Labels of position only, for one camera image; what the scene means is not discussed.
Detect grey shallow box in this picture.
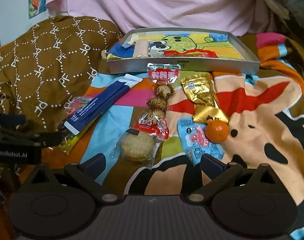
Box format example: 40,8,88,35
106,27,260,75

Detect red label egg packet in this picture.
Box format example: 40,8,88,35
147,62,181,111
134,109,170,142

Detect pink bed sheet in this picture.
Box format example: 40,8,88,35
45,0,276,37

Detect long blue stick packet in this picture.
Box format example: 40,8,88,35
61,74,143,135

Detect orange ball candy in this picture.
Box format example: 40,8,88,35
205,121,229,143

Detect yellow snack packet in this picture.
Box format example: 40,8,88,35
58,120,97,155

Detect clear cookie packet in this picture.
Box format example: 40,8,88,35
114,127,163,169

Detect light blue snack packet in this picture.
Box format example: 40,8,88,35
177,117,225,167

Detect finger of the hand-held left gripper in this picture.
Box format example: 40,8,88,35
0,113,27,128
35,131,64,148

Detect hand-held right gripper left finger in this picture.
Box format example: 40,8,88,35
27,153,120,204

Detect small red clear packet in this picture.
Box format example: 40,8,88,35
58,96,93,130

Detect beige wafer bar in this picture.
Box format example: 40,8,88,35
133,39,150,58

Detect gold foil packet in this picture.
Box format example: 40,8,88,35
181,72,229,125

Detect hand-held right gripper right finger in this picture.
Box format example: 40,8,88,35
186,154,283,204

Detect camouflage cloth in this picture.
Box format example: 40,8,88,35
257,0,304,41

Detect brown patterned quilt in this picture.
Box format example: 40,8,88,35
0,16,125,240

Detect colourful printed blanket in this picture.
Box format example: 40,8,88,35
40,32,304,240

